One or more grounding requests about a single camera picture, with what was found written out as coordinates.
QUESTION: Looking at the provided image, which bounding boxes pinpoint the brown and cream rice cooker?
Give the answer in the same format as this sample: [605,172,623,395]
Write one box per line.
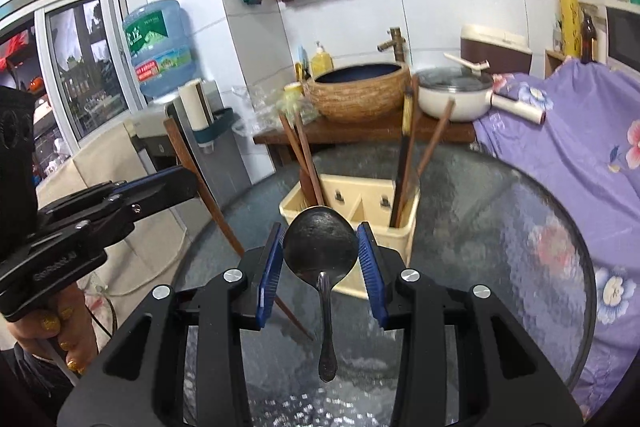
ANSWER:
[460,24,534,76]

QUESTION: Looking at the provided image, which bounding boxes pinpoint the white microwave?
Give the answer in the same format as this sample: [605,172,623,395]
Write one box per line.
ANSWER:
[605,2,640,74]

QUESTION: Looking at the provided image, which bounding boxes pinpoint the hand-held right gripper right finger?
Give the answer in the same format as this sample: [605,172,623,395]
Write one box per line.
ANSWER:
[356,221,585,427]

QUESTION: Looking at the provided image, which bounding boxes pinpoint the white paper cup stack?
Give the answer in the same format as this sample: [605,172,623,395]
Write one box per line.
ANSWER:
[179,78,217,131]

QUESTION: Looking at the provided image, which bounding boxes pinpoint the brown glass bottle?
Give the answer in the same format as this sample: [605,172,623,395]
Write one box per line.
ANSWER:
[580,9,599,64]

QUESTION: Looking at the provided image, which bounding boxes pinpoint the white rice paddle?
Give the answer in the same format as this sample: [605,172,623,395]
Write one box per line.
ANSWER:
[443,52,489,73]

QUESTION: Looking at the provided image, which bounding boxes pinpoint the bronze faucet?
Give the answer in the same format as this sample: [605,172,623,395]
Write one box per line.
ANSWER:
[377,27,409,63]

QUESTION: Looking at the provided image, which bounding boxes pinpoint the brown wooden chopstick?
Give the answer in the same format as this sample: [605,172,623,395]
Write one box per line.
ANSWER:
[163,116,315,342]

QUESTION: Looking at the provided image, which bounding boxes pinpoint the cream plastic utensil holder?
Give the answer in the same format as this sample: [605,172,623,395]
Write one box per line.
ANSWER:
[278,173,421,301]

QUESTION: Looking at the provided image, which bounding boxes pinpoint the person's left forearm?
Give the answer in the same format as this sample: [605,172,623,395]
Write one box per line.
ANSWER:
[0,343,76,427]

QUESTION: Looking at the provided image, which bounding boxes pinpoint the set of wooden chopsticks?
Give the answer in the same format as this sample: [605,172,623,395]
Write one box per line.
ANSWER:
[276,74,457,230]

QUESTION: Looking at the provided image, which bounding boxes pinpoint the water dispenser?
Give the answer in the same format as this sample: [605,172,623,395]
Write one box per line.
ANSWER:
[125,99,254,208]

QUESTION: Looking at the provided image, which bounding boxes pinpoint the aluminium framed window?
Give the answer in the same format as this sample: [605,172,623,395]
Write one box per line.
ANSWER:
[0,0,147,158]

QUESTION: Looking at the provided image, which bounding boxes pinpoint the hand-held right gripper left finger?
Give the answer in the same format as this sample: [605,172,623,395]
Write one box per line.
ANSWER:
[57,222,287,427]

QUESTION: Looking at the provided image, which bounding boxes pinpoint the blue water jug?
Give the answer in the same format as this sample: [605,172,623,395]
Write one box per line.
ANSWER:
[122,0,196,100]

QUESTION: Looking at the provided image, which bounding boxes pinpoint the yellow dish soap bottle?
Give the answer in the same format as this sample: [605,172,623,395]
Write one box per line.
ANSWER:
[311,41,335,78]

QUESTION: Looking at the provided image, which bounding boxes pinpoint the purple floral cloth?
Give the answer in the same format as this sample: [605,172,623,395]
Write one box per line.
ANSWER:
[472,59,640,419]

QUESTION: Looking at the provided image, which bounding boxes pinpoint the woven basin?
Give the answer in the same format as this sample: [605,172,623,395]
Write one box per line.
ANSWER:
[305,61,412,124]

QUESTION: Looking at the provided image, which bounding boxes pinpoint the clear plastic bags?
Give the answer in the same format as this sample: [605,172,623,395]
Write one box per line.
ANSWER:
[232,84,319,134]

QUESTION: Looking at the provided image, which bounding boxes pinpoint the person's left hand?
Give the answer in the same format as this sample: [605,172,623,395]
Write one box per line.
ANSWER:
[7,284,99,376]

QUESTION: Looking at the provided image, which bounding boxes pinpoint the metal spoon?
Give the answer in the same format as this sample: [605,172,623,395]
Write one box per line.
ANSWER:
[283,205,360,383]

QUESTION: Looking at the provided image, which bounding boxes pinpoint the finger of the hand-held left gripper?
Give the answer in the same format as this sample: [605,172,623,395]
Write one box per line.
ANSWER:
[30,176,200,259]
[39,165,187,224]

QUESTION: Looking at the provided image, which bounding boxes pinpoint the white pot with lid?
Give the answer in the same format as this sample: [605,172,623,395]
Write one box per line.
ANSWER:
[416,67,547,126]

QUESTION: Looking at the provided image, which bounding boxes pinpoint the wooden counter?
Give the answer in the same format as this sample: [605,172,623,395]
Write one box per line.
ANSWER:
[252,112,479,168]

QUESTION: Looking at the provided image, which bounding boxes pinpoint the teal cup holder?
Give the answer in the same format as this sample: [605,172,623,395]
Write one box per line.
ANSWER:
[192,106,236,149]

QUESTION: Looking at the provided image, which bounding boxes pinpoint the yellow roll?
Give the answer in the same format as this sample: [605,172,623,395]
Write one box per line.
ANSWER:
[556,0,584,58]

